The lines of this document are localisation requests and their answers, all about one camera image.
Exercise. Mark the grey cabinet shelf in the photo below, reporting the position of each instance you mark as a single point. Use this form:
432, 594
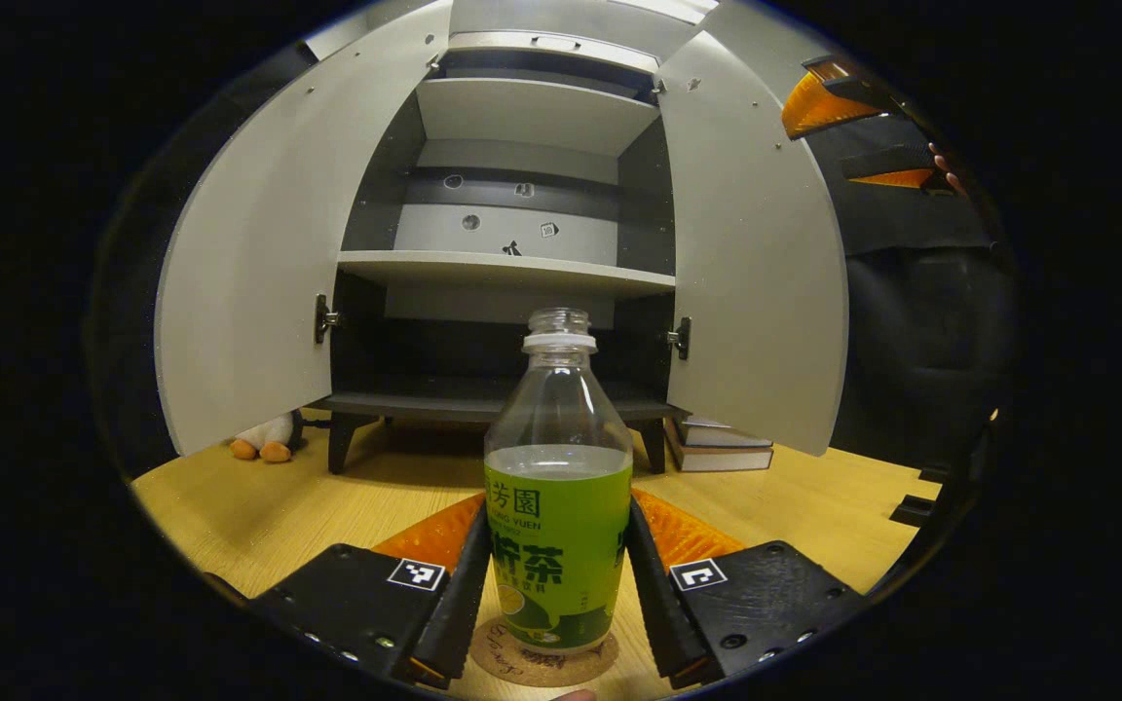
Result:
532, 112
503, 271

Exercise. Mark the grey cabinet drawer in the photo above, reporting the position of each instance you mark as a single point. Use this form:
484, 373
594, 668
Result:
551, 49

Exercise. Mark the grey cabinet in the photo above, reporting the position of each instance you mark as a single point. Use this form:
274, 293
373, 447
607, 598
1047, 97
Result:
522, 219

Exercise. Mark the round cork coaster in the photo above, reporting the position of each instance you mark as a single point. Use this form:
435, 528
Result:
503, 664

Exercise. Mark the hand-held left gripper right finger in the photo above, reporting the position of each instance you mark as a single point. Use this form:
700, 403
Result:
656, 613

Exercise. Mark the paperback book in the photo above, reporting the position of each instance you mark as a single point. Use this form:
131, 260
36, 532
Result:
727, 433
717, 460

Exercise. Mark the penguin plush toy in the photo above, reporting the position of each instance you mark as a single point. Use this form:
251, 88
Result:
269, 435

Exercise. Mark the grey cabinet door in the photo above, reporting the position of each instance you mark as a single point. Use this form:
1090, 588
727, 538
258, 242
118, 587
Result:
249, 292
756, 273

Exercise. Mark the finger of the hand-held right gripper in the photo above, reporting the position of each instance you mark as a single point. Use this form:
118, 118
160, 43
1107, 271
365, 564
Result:
897, 170
824, 102

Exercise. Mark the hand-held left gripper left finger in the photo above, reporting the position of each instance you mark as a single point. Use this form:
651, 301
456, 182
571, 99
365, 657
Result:
468, 589

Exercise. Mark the black backdrop cloth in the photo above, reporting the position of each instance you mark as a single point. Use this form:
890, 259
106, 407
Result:
912, 321

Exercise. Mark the green label bottle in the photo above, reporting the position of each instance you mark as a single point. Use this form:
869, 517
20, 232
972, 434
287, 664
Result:
556, 545

